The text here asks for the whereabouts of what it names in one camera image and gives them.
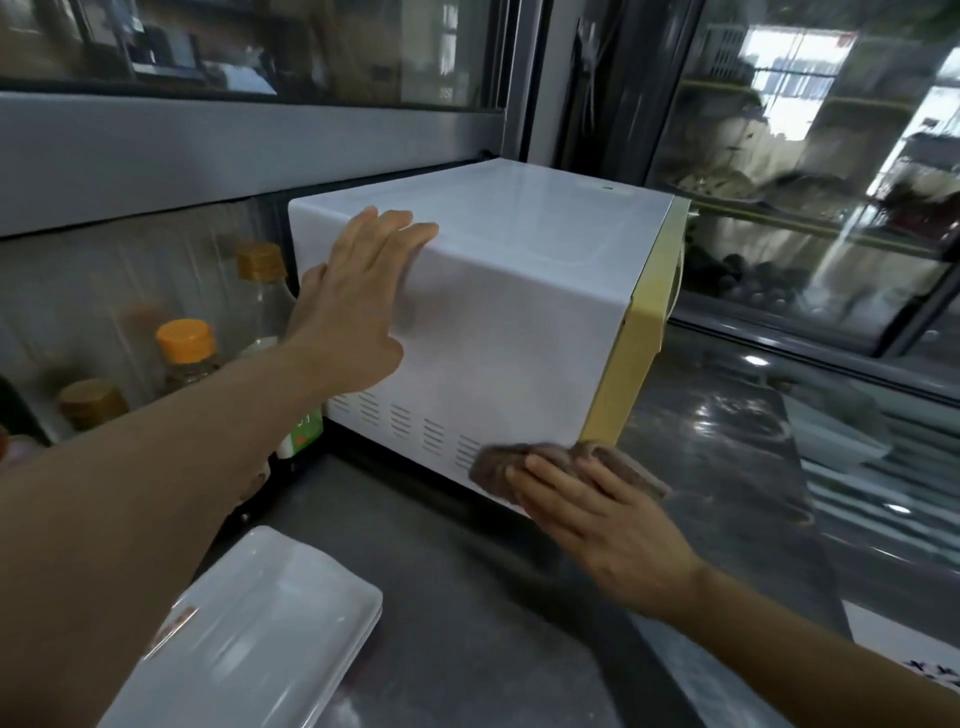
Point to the person's left hand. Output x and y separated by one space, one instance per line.
352 315

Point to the person's right hand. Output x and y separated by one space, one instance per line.
615 540

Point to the clear bottle green label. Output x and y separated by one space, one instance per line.
262 277

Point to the brown cleaning cloth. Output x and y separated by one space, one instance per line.
491 469

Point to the dark sauce bottle orange cap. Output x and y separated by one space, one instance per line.
187 345

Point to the white microwave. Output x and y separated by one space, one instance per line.
525 300

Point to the small green glass bottle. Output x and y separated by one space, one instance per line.
94 401

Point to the white rectangular plate orange print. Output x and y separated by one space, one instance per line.
262 622
358 649

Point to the person's right forearm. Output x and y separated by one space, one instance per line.
810 660

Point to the person's left forearm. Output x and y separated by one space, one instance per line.
112 525

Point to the stainless steel table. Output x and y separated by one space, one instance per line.
465 600

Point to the glass display fridge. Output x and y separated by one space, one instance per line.
787 337

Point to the row of dark bottles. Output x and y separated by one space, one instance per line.
742 281

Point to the plate of shredded food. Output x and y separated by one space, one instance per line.
716 184

